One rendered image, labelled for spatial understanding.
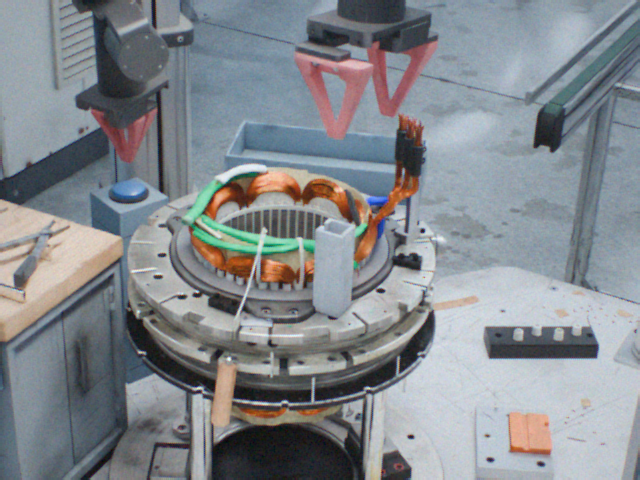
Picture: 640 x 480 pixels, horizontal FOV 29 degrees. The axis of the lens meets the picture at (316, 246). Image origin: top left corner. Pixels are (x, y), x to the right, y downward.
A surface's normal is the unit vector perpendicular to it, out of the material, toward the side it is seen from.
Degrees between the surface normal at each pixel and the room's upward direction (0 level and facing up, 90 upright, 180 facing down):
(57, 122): 90
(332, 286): 90
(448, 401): 0
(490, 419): 0
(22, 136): 90
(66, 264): 0
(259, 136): 90
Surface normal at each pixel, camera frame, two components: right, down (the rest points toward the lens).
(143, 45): 0.40, 0.51
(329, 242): -0.47, 0.43
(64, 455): 0.88, 0.26
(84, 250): 0.04, -0.87
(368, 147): -0.16, 0.49
